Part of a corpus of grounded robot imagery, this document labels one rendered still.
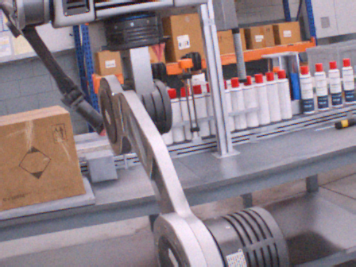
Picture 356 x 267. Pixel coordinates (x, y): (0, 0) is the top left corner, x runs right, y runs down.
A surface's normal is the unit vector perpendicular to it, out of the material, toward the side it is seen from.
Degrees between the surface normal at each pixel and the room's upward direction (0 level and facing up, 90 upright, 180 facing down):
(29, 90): 90
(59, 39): 90
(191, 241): 39
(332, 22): 90
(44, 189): 90
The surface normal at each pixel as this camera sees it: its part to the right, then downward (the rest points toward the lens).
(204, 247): 0.15, -0.64
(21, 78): 0.36, 0.07
